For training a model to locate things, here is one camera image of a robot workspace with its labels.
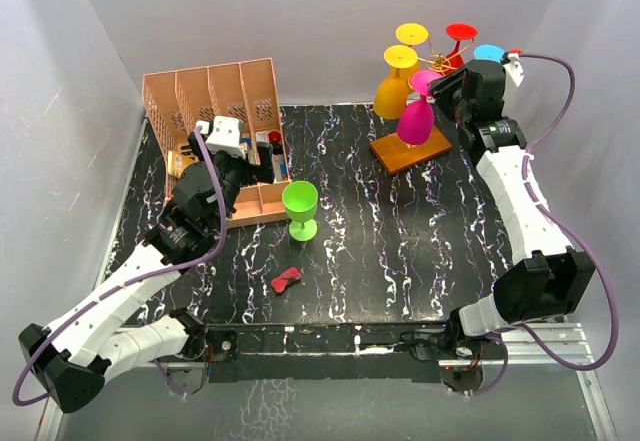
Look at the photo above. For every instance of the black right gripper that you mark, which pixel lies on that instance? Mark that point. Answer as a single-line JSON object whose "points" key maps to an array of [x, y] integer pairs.
{"points": [[442, 89]]}

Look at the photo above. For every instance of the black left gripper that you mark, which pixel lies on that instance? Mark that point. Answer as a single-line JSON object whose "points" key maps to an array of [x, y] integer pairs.
{"points": [[260, 172]]}

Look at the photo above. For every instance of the pink wine glass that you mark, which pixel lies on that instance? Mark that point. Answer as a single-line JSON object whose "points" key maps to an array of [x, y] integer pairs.
{"points": [[417, 120]]}

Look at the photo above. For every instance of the green wine glass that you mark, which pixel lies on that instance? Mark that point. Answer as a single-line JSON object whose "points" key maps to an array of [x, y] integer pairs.
{"points": [[300, 199]]}

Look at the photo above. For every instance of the blue wine glass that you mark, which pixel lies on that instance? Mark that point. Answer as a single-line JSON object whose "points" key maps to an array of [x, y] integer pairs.
{"points": [[489, 52]]}

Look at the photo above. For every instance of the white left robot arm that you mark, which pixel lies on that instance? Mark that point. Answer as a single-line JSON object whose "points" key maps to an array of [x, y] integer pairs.
{"points": [[75, 355]]}

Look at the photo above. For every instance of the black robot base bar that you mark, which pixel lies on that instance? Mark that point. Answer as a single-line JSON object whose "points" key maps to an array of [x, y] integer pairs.
{"points": [[421, 352]]}

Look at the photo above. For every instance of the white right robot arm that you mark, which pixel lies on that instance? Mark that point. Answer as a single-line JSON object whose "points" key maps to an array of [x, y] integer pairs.
{"points": [[548, 276]]}

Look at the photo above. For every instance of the front orange wine glass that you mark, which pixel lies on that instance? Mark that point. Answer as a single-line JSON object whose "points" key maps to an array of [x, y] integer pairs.
{"points": [[392, 93]]}

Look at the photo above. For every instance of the red wine glass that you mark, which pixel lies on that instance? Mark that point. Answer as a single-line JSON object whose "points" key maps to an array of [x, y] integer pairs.
{"points": [[464, 36]]}

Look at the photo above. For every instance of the rear yellow wine glass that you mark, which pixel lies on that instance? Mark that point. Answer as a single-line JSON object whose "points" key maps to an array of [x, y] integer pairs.
{"points": [[411, 35]]}

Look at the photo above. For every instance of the white red box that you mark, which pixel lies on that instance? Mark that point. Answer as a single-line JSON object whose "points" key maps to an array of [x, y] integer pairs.
{"points": [[262, 139]]}

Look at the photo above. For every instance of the red round object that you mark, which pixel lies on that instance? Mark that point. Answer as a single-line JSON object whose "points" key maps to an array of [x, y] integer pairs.
{"points": [[275, 137]]}

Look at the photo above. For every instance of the red bone-shaped toy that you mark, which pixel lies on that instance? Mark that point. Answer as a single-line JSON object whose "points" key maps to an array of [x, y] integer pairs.
{"points": [[281, 283]]}

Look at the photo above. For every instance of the peach plastic file organizer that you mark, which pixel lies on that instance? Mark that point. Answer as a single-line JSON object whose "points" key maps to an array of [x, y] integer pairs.
{"points": [[175, 100]]}

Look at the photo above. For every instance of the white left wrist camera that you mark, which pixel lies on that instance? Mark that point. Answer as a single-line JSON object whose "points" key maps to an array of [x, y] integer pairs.
{"points": [[224, 134]]}

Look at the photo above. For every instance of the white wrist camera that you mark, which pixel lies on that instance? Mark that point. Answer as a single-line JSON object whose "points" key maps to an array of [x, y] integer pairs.
{"points": [[511, 61], [224, 134]]}

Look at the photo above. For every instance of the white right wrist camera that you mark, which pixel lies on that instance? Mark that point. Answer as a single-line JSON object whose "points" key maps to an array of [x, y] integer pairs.
{"points": [[511, 61]]}

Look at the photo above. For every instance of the gold wire rack wooden base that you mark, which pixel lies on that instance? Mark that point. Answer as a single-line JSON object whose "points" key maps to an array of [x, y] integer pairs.
{"points": [[396, 156]]}

